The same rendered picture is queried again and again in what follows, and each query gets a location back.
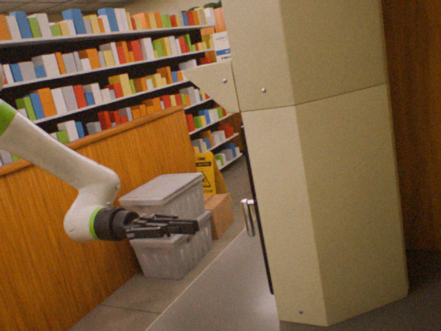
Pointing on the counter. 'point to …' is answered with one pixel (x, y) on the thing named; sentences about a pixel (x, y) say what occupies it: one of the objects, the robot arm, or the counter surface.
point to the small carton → (222, 46)
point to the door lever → (248, 216)
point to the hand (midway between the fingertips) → (184, 226)
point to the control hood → (217, 83)
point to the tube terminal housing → (321, 153)
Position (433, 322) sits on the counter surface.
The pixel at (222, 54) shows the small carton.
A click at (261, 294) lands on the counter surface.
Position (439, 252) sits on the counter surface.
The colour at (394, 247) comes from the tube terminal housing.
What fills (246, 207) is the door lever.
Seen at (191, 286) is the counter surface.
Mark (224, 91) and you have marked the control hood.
